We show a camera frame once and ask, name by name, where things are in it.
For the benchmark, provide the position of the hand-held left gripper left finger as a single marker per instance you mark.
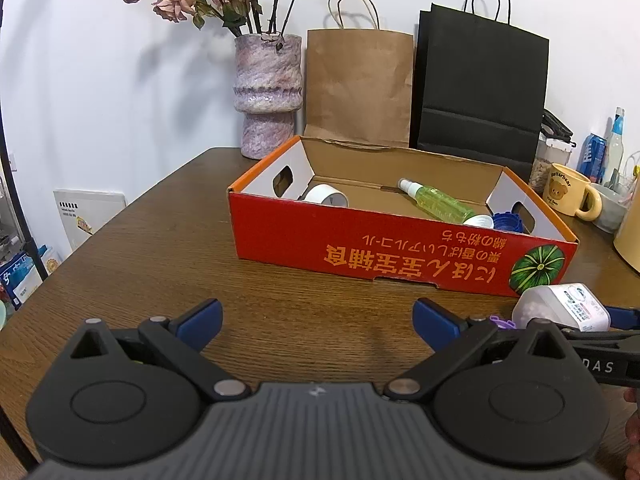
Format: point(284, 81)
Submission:
point(202, 322)

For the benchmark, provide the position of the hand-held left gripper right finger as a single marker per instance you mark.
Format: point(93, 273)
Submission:
point(435, 325)

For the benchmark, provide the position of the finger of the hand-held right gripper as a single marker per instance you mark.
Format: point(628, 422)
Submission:
point(600, 336)
point(625, 317)

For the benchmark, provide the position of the white pill container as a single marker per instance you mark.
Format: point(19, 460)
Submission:
point(555, 305)

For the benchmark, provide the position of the red cardboard box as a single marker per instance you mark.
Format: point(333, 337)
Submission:
point(375, 255)

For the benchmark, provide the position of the white ribbed bottle cap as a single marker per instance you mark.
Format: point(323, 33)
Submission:
point(479, 220)

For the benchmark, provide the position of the green spray bottle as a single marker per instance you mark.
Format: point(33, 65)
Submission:
point(440, 202)

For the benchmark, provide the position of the blue notched cap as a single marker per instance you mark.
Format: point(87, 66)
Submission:
point(507, 220)

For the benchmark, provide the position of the white round jar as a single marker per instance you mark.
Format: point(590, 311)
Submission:
point(322, 194)

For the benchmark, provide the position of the person's right hand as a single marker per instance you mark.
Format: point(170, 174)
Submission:
point(634, 425)

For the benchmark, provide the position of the yellow thermos jug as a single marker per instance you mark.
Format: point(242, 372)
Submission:
point(631, 240)

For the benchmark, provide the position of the grey ceramic bowl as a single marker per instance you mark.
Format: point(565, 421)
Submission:
point(610, 210)

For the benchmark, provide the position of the yellow bear mug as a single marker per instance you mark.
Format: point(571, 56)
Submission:
point(565, 190)

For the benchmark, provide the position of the white board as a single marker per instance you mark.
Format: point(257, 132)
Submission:
point(90, 210)

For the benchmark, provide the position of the blue drink can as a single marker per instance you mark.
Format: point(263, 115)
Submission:
point(592, 157)

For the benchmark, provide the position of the glass bottle with blue label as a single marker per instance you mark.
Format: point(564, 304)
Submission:
point(616, 150)

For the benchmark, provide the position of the clear food container black lid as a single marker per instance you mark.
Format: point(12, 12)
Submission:
point(545, 160)

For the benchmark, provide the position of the blue tissue packets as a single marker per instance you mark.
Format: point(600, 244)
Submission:
point(22, 275)

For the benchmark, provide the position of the black light stand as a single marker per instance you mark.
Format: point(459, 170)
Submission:
point(20, 212)

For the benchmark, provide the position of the mottled purple vase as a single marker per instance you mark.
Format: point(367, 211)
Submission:
point(267, 90)

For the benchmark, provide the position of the black paper bag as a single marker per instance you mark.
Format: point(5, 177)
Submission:
point(480, 85)

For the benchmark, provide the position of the brown paper bag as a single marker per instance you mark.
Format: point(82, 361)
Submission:
point(357, 90)

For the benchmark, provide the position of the white wall outlet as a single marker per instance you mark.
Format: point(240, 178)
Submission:
point(12, 161)

